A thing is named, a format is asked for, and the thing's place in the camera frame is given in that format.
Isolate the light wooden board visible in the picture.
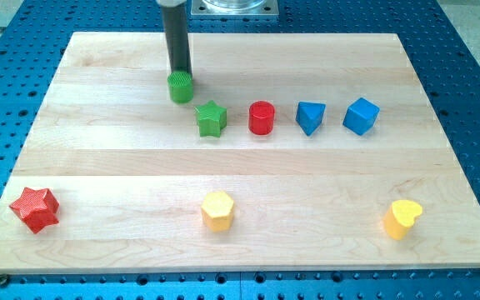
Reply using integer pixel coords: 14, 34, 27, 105
0, 32, 480, 274

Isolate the red star block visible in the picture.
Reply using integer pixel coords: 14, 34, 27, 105
9, 187, 59, 234

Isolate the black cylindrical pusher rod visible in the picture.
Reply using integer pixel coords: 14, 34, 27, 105
157, 0, 192, 74

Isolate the yellow hexagon block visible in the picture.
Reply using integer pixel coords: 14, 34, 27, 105
201, 191, 234, 233

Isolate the blue triangular prism block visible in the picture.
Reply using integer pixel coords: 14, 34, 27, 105
295, 102, 326, 136

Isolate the blue cube block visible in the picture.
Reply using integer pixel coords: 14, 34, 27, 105
342, 97, 380, 136

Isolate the yellow heart block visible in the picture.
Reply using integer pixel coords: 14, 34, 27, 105
382, 199, 423, 240

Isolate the green cylinder block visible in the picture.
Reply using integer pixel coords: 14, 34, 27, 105
167, 71, 193, 104

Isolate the blue perforated metal table plate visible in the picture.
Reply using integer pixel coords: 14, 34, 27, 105
0, 1, 480, 299

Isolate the green star block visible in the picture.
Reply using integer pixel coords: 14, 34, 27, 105
194, 100, 227, 138

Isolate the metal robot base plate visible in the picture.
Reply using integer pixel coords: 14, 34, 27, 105
191, 0, 278, 17

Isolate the red cylinder block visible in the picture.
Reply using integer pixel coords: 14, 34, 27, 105
248, 101, 275, 135

